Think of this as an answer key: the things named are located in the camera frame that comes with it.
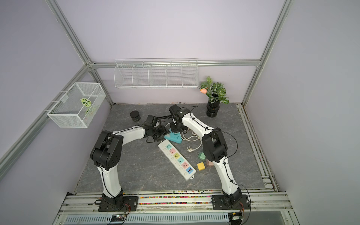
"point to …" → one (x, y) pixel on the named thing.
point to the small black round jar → (135, 116)
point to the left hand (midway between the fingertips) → (168, 135)
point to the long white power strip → (178, 160)
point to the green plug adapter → (202, 156)
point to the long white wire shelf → (156, 73)
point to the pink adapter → (209, 163)
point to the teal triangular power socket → (176, 137)
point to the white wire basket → (78, 107)
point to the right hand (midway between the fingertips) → (176, 129)
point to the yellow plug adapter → (201, 166)
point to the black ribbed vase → (212, 108)
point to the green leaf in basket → (87, 103)
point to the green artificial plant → (215, 91)
